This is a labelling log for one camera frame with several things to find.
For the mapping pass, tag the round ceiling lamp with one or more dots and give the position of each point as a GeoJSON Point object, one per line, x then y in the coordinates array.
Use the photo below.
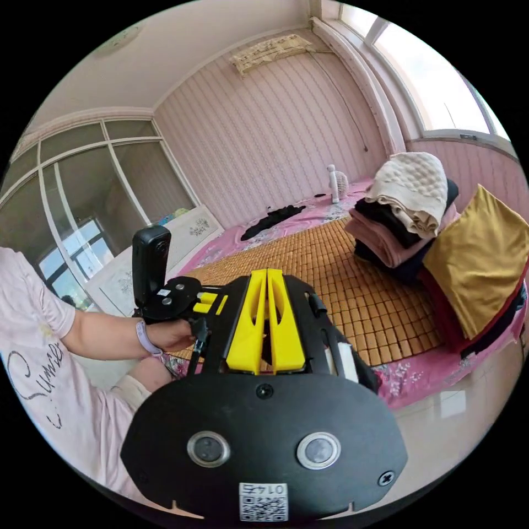
{"type": "Point", "coordinates": [120, 39]}

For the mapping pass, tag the glazed partition with white frame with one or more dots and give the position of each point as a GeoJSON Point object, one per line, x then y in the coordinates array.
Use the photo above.
{"type": "Point", "coordinates": [82, 186]}

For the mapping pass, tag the small white fan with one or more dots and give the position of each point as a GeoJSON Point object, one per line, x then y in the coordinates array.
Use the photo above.
{"type": "Point", "coordinates": [338, 184]}

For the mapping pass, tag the bright window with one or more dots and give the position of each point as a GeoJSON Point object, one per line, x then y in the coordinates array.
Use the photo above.
{"type": "Point", "coordinates": [434, 82]}

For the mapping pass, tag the person's left hand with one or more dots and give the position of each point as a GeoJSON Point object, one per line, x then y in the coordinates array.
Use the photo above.
{"type": "Point", "coordinates": [175, 334]}

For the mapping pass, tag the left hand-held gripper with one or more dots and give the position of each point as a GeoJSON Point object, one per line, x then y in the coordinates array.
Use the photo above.
{"type": "Point", "coordinates": [177, 299]}

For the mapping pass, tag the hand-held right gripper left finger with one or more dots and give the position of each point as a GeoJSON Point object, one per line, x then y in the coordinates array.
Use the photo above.
{"type": "Point", "coordinates": [241, 330]}

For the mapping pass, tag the person's body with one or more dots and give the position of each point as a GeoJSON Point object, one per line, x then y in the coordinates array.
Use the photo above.
{"type": "Point", "coordinates": [41, 372]}

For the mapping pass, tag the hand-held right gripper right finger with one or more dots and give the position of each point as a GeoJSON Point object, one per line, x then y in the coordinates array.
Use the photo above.
{"type": "Point", "coordinates": [289, 334]}

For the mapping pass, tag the person's left forearm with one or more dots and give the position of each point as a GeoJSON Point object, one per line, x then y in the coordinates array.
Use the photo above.
{"type": "Point", "coordinates": [107, 337]}

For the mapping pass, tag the bed with woven mat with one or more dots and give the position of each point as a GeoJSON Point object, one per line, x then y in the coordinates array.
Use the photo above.
{"type": "Point", "coordinates": [355, 289]}

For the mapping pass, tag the covered wall air conditioner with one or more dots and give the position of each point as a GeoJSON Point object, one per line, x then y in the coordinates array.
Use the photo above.
{"type": "Point", "coordinates": [268, 53]}

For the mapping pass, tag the pile of clothes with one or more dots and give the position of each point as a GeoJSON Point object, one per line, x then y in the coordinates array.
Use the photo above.
{"type": "Point", "coordinates": [467, 256]}

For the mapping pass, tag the black short sleeve shirt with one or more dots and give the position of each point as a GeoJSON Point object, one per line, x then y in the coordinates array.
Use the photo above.
{"type": "Point", "coordinates": [268, 221]}

